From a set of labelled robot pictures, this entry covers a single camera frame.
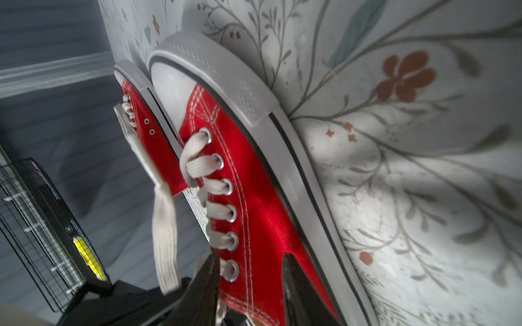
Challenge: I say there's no red canvas sneaker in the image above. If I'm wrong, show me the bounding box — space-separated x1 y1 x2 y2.
148 31 378 325
114 60 188 295

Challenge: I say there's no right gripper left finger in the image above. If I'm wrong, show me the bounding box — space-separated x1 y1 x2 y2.
162 253 220 326

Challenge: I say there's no black wire wall basket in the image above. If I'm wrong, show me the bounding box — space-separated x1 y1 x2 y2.
1 158 112 312

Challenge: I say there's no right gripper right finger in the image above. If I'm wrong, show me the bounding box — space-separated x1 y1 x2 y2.
281 253 341 326

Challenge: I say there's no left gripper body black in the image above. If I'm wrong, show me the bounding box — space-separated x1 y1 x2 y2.
57 277 191 325

